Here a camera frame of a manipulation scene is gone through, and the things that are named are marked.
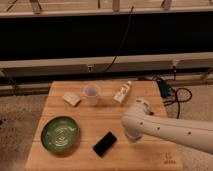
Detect black rectangular eraser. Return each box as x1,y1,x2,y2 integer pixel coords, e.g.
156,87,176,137
93,132,117,157

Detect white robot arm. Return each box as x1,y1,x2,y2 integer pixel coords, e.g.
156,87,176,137
121,98,213,154

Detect white plastic bottle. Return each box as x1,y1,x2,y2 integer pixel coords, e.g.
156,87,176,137
113,81,132,104

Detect translucent plastic cup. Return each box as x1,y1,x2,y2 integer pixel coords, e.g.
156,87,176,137
84,84,100,106

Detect wooden table board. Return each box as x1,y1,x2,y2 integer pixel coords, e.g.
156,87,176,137
25,81,183,171

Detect green ribbed bowl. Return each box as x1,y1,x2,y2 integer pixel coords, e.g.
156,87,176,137
41,116,80,154

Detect black hanging cable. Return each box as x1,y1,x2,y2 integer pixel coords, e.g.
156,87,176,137
101,5,135,74

